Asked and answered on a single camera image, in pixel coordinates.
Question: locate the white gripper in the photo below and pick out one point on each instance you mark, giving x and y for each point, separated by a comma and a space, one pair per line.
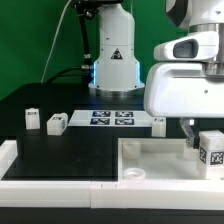
182, 90

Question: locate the white square tabletop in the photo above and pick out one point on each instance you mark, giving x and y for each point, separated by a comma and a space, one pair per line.
162, 159

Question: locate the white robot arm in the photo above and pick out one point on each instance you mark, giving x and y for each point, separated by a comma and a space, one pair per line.
116, 71

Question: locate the white fiducial marker plate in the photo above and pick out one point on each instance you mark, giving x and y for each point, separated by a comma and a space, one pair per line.
110, 118

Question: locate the white U-shaped obstacle fence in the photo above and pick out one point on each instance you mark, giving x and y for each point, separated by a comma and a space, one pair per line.
121, 194

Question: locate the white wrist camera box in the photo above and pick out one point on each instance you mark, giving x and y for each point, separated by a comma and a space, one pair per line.
197, 46

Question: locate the black camera stand pole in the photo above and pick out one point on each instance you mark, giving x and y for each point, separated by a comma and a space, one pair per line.
86, 10

